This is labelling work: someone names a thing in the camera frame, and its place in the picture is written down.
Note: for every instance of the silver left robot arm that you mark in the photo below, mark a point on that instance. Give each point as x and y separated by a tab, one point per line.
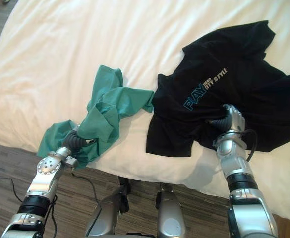
40	183

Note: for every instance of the silver right robot leg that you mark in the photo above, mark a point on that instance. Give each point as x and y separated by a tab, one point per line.
168	213

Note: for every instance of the silver robot leg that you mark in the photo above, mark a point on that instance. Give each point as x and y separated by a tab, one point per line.
168	213
107	213

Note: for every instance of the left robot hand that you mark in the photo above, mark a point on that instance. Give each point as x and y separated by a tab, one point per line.
73	140

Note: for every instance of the white bed duvet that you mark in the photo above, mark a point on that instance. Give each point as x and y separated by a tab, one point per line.
85	49

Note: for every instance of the black printed t-shirt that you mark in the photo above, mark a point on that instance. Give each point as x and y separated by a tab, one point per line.
234	84

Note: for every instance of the silver left robot leg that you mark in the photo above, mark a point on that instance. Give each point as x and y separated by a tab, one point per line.
107	213

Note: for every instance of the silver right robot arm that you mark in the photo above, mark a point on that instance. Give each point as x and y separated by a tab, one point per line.
244	188

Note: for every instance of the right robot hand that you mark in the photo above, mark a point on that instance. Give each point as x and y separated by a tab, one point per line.
232	117

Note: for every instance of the green cloth garment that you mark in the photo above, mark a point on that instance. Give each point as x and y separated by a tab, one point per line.
102	111

